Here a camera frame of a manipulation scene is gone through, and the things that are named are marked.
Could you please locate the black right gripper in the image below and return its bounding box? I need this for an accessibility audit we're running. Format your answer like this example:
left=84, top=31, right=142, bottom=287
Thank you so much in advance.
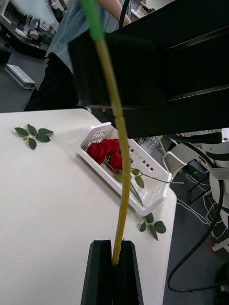
left=69, top=0, right=229, bottom=139

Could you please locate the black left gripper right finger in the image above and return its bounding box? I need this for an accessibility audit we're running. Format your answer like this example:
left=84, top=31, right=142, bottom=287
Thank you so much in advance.
left=114, top=240, right=144, bottom=305

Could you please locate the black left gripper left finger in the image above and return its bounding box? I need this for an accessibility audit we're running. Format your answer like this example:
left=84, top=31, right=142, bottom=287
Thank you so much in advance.
left=80, top=240, right=115, bottom=305

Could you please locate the red artificial rose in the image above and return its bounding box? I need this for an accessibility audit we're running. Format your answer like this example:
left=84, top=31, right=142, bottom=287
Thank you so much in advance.
left=86, top=142, right=145, bottom=207
left=108, top=151, right=185, bottom=189
left=101, top=138, right=121, bottom=154

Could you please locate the pale blue artificial flower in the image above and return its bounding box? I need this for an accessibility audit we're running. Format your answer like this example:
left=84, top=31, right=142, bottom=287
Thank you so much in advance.
left=10, top=0, right=132, bottom=266

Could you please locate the person's forearm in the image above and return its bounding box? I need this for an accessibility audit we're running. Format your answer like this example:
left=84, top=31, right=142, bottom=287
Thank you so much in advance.
left=96, top=0, right=132, bottom=27

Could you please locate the loose green leaf twig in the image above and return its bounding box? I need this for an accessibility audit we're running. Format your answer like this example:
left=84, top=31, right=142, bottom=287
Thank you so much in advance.
left=139, top=212, right=167, bottom=241
left=14, top=123, right=54, bottom=150

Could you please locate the grey office chair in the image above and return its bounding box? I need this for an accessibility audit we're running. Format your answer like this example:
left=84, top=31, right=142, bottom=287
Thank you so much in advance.
left=163, top=142, right=202, bottom=173

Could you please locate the person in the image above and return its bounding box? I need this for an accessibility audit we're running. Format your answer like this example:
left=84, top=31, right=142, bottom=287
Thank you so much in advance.
left=23, top=0, right=132, bottom=112

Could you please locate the shallow white plastic box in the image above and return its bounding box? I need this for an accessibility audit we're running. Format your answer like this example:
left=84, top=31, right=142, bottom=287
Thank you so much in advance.
left=76, top=122, right=173, bottom=216

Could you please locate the dark desk with equipment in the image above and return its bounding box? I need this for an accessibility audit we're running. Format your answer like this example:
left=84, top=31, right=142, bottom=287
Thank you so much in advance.
left=0, top=0, right=59, bottom=59

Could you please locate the grey aluminium bar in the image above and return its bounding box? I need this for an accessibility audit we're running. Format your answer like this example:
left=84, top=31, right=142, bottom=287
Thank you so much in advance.
left=4, top=63, right=36, bottom=90

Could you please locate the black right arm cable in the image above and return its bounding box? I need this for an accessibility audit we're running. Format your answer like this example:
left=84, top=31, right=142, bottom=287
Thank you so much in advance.
left=167, top=133, right=229, bottom=293

